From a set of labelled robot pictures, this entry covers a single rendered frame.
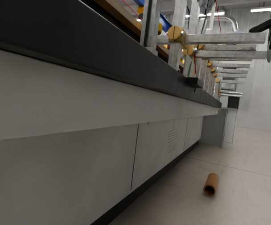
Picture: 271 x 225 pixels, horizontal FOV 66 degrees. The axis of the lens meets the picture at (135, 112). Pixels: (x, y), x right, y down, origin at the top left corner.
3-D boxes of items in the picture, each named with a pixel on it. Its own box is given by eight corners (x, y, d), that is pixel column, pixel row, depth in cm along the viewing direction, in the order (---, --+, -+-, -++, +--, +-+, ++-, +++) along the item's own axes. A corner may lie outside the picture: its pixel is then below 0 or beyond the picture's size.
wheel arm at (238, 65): (249, 68, 162) (250, 64, 162) (249, 67, 159) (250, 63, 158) (185, 66, 183) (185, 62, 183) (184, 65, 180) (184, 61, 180)
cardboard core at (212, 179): (219, 174, 166) (216, 186, 139) (218, 184, 167) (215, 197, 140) (208, 171, 170) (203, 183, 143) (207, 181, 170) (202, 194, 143)
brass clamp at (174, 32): (188, 49, 86) (190, 37, 86) (181, 39, 74) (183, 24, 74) (174, 49, 89) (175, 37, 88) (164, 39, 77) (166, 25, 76)
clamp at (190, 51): (197, 61, 109) (198, 52, 109) (192, 55, 97) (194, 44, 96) (186, 61, 111) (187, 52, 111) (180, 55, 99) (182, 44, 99)
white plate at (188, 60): (195, 85, 110) (197, 65, 110) (184, 77, 87) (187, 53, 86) (194, 85, 111) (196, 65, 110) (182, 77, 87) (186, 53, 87)
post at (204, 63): (202, 98, 149) (211, 30, 146) (202, 97, 146) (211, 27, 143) (197, 97, 150) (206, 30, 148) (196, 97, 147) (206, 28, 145)
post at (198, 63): (196, 100, 126) (207, 19, 124) (195, 100, 123) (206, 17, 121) (190, 100, 128) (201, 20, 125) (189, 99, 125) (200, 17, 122)
